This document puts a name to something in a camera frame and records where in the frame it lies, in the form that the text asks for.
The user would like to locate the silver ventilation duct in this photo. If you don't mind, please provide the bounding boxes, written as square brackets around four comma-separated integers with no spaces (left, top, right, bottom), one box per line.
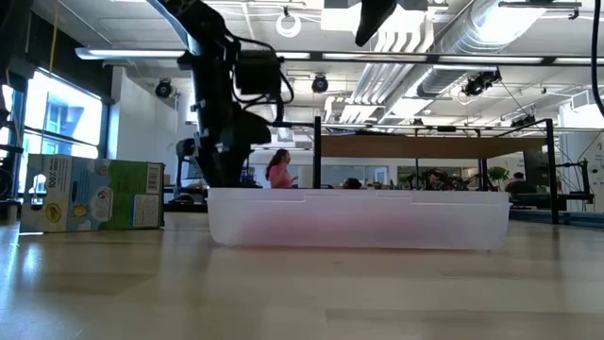
[417,0,548,98]

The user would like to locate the clear plastic pencil box base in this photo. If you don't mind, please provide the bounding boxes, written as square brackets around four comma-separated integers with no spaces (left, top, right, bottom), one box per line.
[206,187,512,251]

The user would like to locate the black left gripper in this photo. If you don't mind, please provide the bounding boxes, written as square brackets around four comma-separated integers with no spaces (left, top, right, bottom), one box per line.
[193,101,273,189]

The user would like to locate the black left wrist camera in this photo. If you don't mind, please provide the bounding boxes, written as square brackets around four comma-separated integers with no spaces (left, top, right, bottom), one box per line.
[234,49,284,100]

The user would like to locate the white hanging ring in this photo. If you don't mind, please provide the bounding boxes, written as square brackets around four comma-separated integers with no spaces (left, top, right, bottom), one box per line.
[276,9,303,39]

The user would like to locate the white ceiling light bar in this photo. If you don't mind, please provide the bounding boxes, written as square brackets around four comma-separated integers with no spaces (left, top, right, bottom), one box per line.
[74,46,186,61]

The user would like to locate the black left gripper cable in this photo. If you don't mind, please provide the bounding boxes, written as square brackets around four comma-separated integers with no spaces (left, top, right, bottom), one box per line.
[226,35,294,124]

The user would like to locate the raised wooden shelf black posts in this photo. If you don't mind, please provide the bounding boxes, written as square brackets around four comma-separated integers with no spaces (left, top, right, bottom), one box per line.
[312,116,561,226]

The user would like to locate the crayon box green and yellow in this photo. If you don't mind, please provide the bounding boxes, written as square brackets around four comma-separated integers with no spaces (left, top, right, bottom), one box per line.
[19,153,166,234]

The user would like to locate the potted green room plant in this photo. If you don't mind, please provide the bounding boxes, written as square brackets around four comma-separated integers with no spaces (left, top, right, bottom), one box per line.
[487,165,511,191]

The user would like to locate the black hanging cable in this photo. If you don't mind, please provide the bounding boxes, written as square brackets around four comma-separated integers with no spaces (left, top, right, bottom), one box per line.
[591,0,604,118]

